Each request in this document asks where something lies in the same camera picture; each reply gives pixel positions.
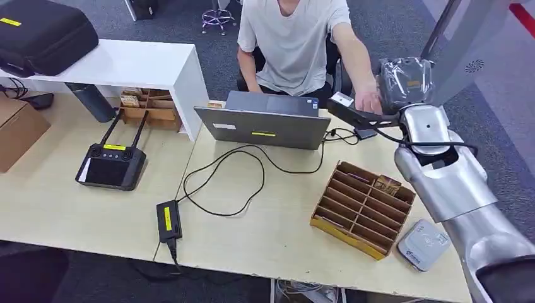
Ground black computer tower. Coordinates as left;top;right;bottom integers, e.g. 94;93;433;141
124;0;160;21

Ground black tangled cables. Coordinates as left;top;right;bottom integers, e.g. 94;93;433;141
0;78;30;100

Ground red floor tape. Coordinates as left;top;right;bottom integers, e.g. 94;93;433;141
508;2;535;39

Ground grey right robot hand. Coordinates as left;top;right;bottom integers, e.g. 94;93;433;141
377;56;437;115

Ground dark grey bottle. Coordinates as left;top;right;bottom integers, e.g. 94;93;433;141
65;82;118;124

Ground chrome stanchion post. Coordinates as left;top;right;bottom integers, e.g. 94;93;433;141
420;0;461;62

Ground chrome stool base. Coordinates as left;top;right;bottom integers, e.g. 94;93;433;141
201;0;238;37

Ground black carrying case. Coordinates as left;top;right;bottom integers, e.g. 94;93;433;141
0;0;100;79

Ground black flat device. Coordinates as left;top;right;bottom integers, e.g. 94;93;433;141
23;92;55;111

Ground black rounded object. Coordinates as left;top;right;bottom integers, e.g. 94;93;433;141
0;247;71;303

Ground wooden card organiser box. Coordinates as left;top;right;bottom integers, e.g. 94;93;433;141
309;160;417;261

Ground white desk shelf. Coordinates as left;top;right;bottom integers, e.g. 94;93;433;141
0;39;209;142

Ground wooden box with cards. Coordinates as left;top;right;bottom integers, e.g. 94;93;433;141
120;87;184;133

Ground black power adapter yellow label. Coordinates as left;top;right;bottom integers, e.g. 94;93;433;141
156;199;184;244

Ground brown cardboard box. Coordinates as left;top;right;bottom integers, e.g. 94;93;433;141
0;95;52;174

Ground black mains cable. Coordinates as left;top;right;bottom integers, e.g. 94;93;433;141
151;238;185;275

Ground person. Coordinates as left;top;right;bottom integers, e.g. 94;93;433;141
236;0;384;116

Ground black laptop power cable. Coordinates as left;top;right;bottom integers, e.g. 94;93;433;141
177;140;327;218

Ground person's left hand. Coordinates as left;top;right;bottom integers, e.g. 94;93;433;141
354;83;384;116

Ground black remote controller with antennas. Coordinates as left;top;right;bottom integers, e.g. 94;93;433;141
75;109;148;193

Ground white kiosk stand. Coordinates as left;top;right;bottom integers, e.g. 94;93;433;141
426;0;519;110

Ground small black square device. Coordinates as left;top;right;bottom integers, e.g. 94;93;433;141
354;127;379;141

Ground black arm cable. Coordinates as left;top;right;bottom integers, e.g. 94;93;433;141
373;124;480;158

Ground grey laptop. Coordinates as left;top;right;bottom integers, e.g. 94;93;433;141
194;90;332;151

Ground white table leg frame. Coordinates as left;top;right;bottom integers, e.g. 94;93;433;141
269;278;348;303

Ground white card reader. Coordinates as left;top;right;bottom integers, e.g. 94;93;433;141
397;219;452;273

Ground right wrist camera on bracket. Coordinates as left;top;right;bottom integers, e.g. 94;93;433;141
326;92;403;132

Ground brown card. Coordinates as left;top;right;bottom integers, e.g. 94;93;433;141
373;174;403;198

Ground thin black device cable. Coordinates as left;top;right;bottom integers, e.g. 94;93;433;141
324;127;360;146

